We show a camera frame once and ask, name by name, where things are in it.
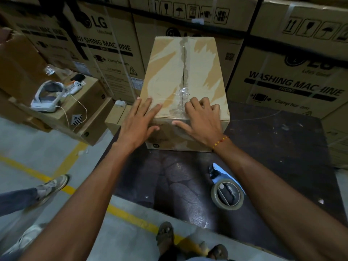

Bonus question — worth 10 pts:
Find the blue tape dispenser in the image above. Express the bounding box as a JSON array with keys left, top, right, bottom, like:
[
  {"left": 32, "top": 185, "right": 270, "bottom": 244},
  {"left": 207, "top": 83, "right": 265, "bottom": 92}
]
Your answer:
[{"left": 208, "top": 163, "right": 246, "bottom": 207}]

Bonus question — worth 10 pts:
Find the taped tan cardboard box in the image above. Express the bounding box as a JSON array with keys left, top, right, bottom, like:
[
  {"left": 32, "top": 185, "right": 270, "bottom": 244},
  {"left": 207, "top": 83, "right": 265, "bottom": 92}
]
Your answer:
[{"left": 139, "top": 36, "right": 231, "bottom": 153}]

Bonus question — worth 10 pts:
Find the person's sandalled foot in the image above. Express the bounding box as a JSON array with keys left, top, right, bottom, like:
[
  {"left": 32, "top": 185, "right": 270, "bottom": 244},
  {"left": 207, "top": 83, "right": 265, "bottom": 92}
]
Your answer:
[
  {"left": 206, "top": 244, "right": 229, "bottom": 261},
  {"left": 155, "top": 221, "right": 175, "bottom": 256}
]

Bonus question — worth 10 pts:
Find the white hand controller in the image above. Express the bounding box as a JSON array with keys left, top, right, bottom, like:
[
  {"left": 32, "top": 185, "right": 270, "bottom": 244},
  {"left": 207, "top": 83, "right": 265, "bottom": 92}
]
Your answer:
[{"left": 63, "top": 80, "right": 84, "bottom": 97}]

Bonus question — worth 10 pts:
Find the small cardboard box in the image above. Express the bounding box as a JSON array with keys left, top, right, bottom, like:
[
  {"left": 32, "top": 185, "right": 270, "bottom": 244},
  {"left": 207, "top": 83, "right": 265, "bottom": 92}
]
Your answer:
[{"left": 104, "top": 103, "right": 132, "bottom": 136}]

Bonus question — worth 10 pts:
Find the plain brown open cardboard box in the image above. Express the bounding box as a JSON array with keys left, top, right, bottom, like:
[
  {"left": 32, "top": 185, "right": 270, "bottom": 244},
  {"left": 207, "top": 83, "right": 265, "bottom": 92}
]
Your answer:
[{"left": 0, "top": 26, "right": 60, "bottom": 107}]

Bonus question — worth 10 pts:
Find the person's left forearm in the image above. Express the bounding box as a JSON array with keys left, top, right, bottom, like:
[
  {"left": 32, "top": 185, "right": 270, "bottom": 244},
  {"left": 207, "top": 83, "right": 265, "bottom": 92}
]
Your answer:
[{"left": 18, "top": 141, "right": 140, "bottom": 261}]

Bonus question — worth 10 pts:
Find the person's right sandalled foot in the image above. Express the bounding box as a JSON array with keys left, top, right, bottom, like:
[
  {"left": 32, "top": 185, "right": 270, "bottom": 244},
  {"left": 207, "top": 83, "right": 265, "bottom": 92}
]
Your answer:
[{"left": 206, "top": 244, "right": 229, "bottom": 261}]

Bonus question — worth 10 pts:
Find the cardboard box with arrow label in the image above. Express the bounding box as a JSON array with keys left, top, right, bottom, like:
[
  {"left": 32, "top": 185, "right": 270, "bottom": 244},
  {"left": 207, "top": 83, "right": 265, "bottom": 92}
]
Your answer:
[{"left": 27, "top": 75, "right": 108, "bottom": 134}]

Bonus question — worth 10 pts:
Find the red and yellow thread bracelet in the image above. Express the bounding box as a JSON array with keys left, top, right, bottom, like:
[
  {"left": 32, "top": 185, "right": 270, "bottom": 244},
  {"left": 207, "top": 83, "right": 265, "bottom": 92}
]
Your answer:
[{"left": 212, "top": 135, "right": 230, "bottom": 153}]

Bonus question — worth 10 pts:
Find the person's right forearm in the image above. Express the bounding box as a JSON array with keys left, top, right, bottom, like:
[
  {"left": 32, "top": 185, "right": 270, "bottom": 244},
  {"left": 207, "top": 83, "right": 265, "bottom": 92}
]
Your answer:
[{"left": 212, "top": 136, "right": 348, "bottom": 261}]

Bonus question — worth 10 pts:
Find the person's right hand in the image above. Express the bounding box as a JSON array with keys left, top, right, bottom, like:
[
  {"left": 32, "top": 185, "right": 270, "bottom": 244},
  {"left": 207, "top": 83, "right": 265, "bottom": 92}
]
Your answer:
[{"left": 171, "top": 97, "right": 229, "bottom": 152}]

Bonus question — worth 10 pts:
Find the person's left sandalled foot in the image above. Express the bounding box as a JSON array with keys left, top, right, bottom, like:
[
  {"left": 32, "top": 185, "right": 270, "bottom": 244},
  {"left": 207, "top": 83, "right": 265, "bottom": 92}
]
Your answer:
[{"left": 155, "top": 221, "right": 175, "bottom": 256}]

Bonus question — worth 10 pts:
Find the person's left hand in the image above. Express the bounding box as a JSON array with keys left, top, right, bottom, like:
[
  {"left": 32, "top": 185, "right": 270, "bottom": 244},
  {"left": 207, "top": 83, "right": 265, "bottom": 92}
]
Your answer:
[{"left": 116, "top": 97, "right": 163, "bottom": 152}]

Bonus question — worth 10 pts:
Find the white headset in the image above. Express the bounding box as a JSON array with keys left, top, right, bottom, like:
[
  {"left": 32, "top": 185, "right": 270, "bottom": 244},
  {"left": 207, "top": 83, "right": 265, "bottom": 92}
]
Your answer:
[{"left": 30, "top": 80, "right": 66, "bottom": 113}]

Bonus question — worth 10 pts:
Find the crumpled clear plastic wrap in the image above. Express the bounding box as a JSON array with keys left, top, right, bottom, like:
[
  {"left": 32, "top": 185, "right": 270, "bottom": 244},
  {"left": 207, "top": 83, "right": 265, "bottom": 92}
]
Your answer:
[{"left": 44, "top": 64, "right": 74, "bottom": 80}]

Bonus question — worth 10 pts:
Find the clear packing tape roll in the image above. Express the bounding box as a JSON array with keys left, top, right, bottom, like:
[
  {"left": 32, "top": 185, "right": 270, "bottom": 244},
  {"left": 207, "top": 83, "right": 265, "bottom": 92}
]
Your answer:
[{"left": 210, "top": 178, "right": 245, "bottom": 211}]

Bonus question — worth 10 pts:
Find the white cable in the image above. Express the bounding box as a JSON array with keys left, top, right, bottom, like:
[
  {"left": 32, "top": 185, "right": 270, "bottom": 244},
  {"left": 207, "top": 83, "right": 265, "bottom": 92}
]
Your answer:
[{"left": 55, "top": 94, "right": 88, "bottom": 131}]

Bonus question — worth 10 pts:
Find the low flat cardboard box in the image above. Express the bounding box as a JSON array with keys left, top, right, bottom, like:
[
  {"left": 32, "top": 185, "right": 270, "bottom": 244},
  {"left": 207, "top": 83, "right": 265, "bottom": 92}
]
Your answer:
[{"left": 23, "top": 97, "right": 115, "bottom": 147}]

